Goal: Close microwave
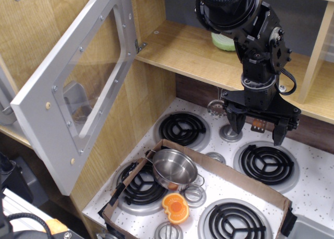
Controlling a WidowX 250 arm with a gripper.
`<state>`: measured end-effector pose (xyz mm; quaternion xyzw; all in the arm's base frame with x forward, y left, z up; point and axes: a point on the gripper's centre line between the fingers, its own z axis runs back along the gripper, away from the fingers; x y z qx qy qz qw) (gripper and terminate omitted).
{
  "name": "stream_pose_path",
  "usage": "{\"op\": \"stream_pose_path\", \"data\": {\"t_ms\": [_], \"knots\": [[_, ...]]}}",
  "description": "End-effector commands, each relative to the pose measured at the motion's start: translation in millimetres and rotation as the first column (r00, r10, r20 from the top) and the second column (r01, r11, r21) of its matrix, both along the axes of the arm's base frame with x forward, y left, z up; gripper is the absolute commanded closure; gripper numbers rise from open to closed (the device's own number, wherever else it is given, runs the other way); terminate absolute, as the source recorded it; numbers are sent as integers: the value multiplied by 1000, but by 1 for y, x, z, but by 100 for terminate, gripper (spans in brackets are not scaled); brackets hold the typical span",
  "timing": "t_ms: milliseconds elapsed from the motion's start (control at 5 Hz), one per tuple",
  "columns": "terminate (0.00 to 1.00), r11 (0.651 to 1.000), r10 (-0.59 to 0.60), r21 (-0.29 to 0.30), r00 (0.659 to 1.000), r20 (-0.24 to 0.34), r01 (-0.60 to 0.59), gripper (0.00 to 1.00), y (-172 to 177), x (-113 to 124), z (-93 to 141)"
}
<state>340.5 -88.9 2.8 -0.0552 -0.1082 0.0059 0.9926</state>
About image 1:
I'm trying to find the grey cabinet door handle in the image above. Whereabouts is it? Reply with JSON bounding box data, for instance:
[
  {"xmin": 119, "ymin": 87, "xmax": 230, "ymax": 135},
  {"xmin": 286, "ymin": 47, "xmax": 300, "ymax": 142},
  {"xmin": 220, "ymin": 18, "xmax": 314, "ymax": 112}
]
[{"xmin": 1, "ymin": 67, "xmax": 17, "ymax": 126}]

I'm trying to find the grey toy microwave door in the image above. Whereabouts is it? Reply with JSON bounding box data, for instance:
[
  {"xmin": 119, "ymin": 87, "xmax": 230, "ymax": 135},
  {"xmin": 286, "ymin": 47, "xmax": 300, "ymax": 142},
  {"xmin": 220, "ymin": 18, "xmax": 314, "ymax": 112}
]
[{"xmin": 11, "ymin": 0, "xmax": 137, "ymax": 196}]

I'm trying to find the front right black burner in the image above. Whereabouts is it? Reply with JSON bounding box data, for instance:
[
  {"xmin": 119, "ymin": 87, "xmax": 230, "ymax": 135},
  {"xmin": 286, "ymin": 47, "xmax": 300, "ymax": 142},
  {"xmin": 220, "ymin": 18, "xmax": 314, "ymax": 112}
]
[{"xmin": 199, "ymin": 202, "xmax": 268, "ymax": 238}]

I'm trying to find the grey stove knob back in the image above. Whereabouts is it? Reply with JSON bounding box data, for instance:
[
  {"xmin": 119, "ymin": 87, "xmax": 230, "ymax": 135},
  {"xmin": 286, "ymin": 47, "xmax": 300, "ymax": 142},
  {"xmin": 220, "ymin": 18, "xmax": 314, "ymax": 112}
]
[{"xmin": 219, "ymin": 124, "xmax": 243, "ymax": 142}]

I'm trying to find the back right black burner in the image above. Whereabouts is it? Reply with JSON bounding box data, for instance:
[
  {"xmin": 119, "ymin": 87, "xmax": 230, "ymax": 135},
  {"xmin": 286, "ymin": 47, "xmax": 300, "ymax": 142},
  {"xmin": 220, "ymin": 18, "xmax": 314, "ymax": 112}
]
[{"xmin": 238, "ymin": 145, "xmax": 294, "ymax": 186}]

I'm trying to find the black burner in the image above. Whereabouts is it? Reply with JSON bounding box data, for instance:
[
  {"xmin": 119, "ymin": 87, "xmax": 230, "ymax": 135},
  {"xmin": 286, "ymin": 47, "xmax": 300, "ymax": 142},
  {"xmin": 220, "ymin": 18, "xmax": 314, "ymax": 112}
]
[
  {"xmin": 157, "ymin": 112, "xmax": 207, "ymax": 146},
  {"xmin": 123, "ymin": 163, "xmax": 168, "ymax": 206},
  {"xmin": 199, "ymin": 202, "xmax": 268, "ymax": 238},
  {"xmin": 238, "ymin": 145, "xmax": 294, "ymax": 186}
]

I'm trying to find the grey stove knob centre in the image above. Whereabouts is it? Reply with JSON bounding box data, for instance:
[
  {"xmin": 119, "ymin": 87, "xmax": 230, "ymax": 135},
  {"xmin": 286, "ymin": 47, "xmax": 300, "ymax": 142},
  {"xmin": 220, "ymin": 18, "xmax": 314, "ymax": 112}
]
[{"xmin": 181, "ymin": 185, "xmax": 207, "ymax": 208}]

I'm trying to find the hanging metal strainer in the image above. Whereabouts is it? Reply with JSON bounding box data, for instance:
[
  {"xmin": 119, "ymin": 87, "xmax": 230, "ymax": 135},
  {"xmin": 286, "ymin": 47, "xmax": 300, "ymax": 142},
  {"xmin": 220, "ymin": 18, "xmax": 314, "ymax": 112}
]
[{"xmin": 207, "ymin": 100, "xmax": 226, "ymax": 117}]

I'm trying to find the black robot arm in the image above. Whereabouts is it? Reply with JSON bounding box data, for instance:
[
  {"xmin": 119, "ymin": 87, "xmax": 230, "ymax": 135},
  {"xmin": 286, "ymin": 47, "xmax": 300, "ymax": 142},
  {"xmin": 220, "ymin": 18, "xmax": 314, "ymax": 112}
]
[{"xmin": 196, "ymin": 0, "xmax": 301, "ymax": 146}]

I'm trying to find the orange half fruit toy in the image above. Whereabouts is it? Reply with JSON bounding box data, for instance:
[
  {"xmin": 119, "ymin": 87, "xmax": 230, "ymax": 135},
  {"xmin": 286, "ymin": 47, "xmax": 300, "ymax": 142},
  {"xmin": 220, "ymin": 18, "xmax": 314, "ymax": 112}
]
[{"xmin": 162, "ymin": 193, "xmax": 189, "ymax": 225}]

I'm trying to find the grey wall phone holder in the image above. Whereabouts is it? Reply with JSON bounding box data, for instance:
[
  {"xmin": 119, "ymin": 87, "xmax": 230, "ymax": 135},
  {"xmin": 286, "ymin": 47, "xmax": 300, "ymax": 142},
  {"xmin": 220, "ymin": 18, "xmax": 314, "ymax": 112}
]
[{"xmin": 63, "ymin": 80, "xmax": 92, "ymax": 123}]

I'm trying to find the grey stove knob middle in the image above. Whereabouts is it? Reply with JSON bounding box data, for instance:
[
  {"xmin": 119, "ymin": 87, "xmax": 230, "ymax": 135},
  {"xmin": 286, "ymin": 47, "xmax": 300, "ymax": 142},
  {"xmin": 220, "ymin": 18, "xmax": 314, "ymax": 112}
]
[{"xmin": 206, "ymin": 152, "xmax": 226, "ymax": 164}]

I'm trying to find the front left black burner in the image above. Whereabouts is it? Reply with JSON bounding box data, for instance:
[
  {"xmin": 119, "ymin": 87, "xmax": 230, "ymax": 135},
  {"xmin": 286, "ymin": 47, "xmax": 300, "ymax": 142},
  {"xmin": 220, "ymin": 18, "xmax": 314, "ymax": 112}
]
[{"xmin": 123, "ymin": 163, "xmax": 168, "ymax": 206}]

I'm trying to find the metal sink basin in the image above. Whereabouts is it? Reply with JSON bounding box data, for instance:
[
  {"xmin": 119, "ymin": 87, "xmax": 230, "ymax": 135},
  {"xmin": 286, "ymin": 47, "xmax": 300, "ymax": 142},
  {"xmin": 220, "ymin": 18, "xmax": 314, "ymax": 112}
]
[{"xmin": 278, "ymin": 214, "xmax": 333, "ymax": 239}]

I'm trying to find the brown cardboard barrier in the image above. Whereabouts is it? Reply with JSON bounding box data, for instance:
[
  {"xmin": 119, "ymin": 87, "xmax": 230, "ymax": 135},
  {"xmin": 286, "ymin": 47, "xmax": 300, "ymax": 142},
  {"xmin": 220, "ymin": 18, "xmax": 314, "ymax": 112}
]
[{"xmin": 95, "ymin": 140, "xmax": 297, "ymax": 238}]

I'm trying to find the small stainless steel pot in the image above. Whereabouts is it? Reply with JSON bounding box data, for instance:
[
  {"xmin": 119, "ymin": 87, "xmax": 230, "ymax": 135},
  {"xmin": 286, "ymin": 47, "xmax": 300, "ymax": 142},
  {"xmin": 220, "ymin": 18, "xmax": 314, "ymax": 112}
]
[{"xmin": 145, "ymin": 148, "xmax": 205, "ymax": 191}]

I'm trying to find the green sliced vegetable toy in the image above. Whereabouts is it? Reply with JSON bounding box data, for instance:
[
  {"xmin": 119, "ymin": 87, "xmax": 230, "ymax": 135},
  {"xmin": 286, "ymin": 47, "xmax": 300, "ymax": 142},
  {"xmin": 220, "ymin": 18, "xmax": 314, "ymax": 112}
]
[{"xmin": 211, "ymin": 33, "xmax": 235, "ymax": 51}]

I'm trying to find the grey stove knob front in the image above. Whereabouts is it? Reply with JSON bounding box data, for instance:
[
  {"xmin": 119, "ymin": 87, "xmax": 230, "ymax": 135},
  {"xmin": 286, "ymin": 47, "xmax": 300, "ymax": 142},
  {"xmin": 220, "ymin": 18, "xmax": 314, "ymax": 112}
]
[{"xmin": 154, "ymin": 222, "xmax": 183, "ymax": 239}]

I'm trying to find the hanging orange spatula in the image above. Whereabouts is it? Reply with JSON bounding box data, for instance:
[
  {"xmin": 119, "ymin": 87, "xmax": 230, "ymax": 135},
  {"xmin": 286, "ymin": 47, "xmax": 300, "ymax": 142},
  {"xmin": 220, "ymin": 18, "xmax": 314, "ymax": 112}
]
[{"xmin": 250, "ymin": 118, "xmax": 267, "ymax": 133}]

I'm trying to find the back left black burner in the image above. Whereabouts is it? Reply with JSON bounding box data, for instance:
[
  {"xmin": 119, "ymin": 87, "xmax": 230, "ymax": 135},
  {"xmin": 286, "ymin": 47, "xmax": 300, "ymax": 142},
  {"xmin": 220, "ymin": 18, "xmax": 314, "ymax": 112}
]
[{"xmin": 157, "ymin": 112, "xmax": 207, "ymax": 146}]

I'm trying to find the black braided cable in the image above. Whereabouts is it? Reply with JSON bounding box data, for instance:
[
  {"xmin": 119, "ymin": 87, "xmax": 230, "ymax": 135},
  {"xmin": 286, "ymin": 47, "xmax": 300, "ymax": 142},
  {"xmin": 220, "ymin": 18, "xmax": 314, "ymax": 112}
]
[{"xmin": 5, "ymin": 212, "xmax": 52, "ymax": 239}]

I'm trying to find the grey stove knob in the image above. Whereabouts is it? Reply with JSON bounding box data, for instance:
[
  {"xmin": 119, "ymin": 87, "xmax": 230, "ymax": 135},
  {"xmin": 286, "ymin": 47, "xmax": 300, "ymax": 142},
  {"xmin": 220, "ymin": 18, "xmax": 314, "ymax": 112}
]
[
  {"xmin": 154, "ymin": 222, "xmax": 183, "ymax": 239},
  {"xmin": 181, "ymin": 185, "xmax": 207, "ymax": 208},
  {"xmin": 219, "ymin": 124, "xmax": 243, "ymax": 142},
  {"xmin": 206, "ymin": 152, "xmax": 226, "ymax": 164}
]

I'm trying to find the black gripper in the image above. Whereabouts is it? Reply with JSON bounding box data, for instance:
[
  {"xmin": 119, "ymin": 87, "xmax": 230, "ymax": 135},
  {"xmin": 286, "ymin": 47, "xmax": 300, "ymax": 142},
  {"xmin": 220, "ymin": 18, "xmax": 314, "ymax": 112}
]
[{"xmin": 221, "ymin": 79, "xmax": 301, "ymax": 146}]

